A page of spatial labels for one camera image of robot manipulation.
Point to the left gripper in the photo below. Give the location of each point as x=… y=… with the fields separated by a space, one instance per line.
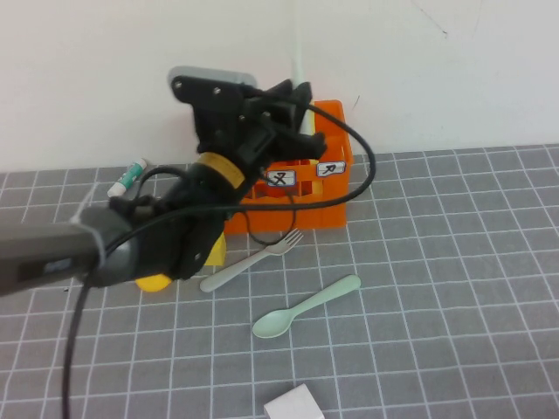
x=227 y=118

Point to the cream white plastic knife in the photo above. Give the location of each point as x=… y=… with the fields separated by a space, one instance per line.
x=300 y=70

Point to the grey plastic fork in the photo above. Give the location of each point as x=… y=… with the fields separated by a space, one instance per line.
x=244 y=266

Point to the mint green plastic spoon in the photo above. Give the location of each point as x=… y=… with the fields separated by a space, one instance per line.
x=271 y=325

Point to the orange plastic cutlery crate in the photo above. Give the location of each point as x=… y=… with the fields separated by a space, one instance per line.
x=332 y=214

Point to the white label reading 刀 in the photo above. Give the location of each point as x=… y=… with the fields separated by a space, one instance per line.
x=332 y=169

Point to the white label reading 叉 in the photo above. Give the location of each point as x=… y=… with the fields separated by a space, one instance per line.
x=284 y=178

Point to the yellow foam cube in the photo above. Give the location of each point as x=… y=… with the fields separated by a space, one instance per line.
x=218 y=253

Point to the white green glue stick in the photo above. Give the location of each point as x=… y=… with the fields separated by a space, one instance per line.
x=126 y=181

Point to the yellow rubber duck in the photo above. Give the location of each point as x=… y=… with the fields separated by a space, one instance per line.
x=153 y=284

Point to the grey grid-pattern table mat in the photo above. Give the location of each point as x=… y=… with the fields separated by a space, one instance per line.
x=436 y=305

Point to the white box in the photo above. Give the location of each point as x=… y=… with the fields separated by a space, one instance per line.
x=292 y=403

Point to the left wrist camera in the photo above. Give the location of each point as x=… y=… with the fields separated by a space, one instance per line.
x=209 y=74

